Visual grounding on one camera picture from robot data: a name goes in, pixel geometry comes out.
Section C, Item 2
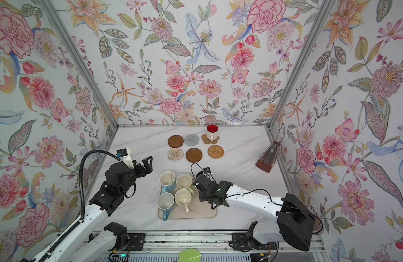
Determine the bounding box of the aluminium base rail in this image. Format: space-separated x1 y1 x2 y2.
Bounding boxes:
97 230 329 262

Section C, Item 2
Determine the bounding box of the red and white mug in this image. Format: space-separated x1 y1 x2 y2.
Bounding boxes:
206 124 219 142

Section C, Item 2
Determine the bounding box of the multicolour stitched round coaster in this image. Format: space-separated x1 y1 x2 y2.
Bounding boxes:
167 148 184 162

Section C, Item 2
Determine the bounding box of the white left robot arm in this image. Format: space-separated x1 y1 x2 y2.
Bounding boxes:
32 156 153 262

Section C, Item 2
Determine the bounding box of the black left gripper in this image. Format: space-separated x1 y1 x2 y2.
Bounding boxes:
119 156 154 195

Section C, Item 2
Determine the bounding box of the beige rubber tray mat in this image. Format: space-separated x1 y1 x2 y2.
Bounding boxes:
158 185 217 220

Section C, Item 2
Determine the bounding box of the green round object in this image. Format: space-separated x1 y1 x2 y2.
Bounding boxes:
177 248 202 262

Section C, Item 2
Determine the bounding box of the cream mug pink handle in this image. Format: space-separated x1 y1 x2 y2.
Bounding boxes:
174 189 192 214

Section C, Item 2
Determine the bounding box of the ridged brown wooden coaster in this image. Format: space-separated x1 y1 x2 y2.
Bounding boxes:
186 148 203 163

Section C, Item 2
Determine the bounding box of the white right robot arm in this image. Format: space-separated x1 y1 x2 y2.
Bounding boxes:
193 171 317 252

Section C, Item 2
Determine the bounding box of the round woven rattan coaster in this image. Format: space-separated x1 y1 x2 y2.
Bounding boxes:
208 145 224 159

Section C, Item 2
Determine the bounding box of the grey-blue woven round coaster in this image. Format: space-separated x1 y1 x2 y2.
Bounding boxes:
184 134 200 147

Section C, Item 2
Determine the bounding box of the cream mug green handle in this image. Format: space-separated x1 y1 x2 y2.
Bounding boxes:
176 174 195 195

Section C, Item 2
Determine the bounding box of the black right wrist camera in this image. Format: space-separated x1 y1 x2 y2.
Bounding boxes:
203 167 211 175

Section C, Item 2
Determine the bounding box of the blue mug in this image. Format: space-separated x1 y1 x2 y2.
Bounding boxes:
159 171 176 193
157 192 175 221

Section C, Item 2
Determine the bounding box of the flower-shaped cork coaster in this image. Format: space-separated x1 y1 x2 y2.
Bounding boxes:
201 134 220 144

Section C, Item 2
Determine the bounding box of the round wooden coaster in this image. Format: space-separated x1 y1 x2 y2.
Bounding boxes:
167 135 184 148

